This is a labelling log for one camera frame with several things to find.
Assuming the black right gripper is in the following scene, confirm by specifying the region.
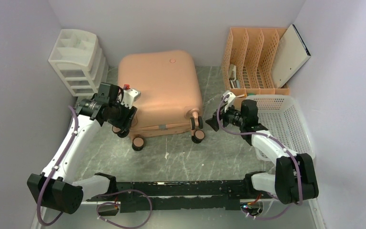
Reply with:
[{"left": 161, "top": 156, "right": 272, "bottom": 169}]
[{"left": 205, "top": 101, "right": 245, "bottom": 131}]

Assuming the white plastic mesh basket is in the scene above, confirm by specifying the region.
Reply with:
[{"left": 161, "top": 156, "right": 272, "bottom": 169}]
[{"left": 247, "top": 94, "right": 316, "bottom": 159}]

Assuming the pink hard-shell suitcase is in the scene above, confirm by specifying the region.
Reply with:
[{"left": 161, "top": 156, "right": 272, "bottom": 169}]
[{"left": 117, "top": 50, "right": 203, "bottom": 139}]

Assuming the orange plastic file rack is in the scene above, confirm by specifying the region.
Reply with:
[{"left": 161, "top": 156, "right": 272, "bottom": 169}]
[{"left": 221, "top": 28, "right": 290, "bottom": 109}]

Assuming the white plastic drawer organizer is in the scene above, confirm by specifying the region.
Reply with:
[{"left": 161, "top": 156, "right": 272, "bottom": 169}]
[{"left": 48, "top": 29, "right": 109, "bottom": 97}]

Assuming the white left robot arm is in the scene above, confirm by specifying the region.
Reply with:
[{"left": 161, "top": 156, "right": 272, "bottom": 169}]
[{"left": 27, "top": 83, "right": 141, "bottom": 214}]

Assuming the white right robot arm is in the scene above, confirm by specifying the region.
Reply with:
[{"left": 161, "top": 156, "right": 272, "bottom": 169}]
[{"left": 205, "top": 95, "right": 319, "bottom": 205}]

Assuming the black suitcase wheel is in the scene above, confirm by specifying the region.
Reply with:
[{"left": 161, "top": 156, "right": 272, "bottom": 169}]
[
  {"left": 132, "top": 136, "right": 145, "bottom": 152},
  {"left": 191, "top": 129, "right": 205, "bottom": 144}
]

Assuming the white flat board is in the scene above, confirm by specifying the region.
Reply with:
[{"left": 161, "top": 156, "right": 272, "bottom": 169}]
[{"left": 271, "top": 24, "right": 311, "bottom": 88}]

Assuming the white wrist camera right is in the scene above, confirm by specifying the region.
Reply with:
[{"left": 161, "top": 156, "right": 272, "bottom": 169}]
[{"left": 222, "top": 91, "right": 236, "bottom": 111}]

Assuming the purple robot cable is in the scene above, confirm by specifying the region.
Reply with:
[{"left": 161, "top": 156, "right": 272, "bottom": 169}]
[{"left": 34, "top": 104, "right": 153, "bottom": 229}]

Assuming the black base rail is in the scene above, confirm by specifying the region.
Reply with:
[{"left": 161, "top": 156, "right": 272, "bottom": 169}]
[{"left": 87, "top": 179, "right": 270, "bottom": 213}]

